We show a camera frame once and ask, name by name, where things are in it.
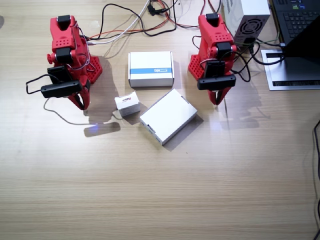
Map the small white box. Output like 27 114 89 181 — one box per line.
114 91 142 118

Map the plain white flat box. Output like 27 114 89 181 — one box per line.
139 87 199 147

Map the white box with blue stripe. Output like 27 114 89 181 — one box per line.
127 50 175 89

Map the black webcam on gripper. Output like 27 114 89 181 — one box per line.
196 74 237 92
40 79 83 99

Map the white power supply with fan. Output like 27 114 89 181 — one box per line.
220 0 272 46

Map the black laptop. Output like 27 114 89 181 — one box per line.
260 16 320 92
268 0 320 46

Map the black plug connector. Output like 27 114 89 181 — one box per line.
146 0 166 17

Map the black webcam cable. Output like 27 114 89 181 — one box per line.
231 39 286 84
25 73 60 96

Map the bundle of cables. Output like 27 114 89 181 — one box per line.
88 0 201 41

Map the white USB cable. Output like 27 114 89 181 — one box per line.
86 0 152 47

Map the long black looping cable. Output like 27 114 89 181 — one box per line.
97 0 180 41

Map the black cable at table edge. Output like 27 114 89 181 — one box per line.
311 119 320 240

